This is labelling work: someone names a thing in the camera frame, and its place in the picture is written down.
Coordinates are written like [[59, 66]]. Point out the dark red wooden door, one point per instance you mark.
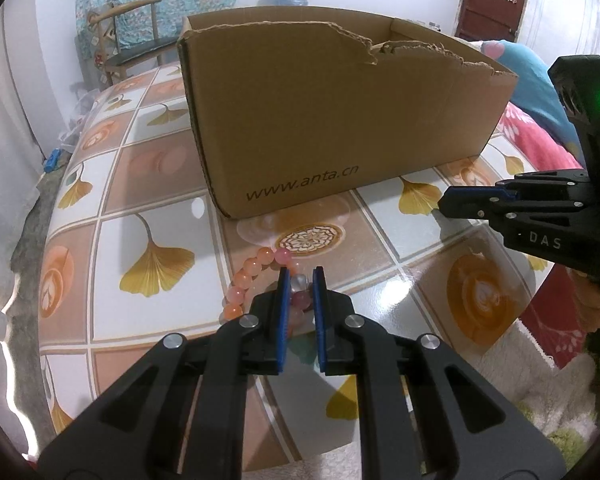
[[489, 19]]

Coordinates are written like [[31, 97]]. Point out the person's right hand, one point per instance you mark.
[[587, 301]]

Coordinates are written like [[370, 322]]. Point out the wooden chair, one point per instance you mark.
[[126, 34]]

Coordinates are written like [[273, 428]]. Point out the pink floral blanket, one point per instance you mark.
[[552, 317]]

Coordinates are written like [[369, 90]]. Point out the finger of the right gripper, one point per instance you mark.
[[549, 206], [547, 185]]

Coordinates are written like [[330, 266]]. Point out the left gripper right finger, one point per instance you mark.
[[424, 412]]

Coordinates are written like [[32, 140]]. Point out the brown cardboard box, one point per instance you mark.
[[293, 103]]

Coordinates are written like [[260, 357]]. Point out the teal pillow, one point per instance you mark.
[[534, 92]]

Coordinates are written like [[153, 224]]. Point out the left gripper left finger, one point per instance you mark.
[[179, 411]]

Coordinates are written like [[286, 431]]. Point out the small blue object on floor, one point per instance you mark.
[[51, 162]]

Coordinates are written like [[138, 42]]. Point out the white green fluffy blanket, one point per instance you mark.
[[558, 401]]

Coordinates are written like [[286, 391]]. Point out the white curtain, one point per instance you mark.
[[20, 167]]

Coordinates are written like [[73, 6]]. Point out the ginkgo macaron patterned mat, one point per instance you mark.
[[136, 249]]

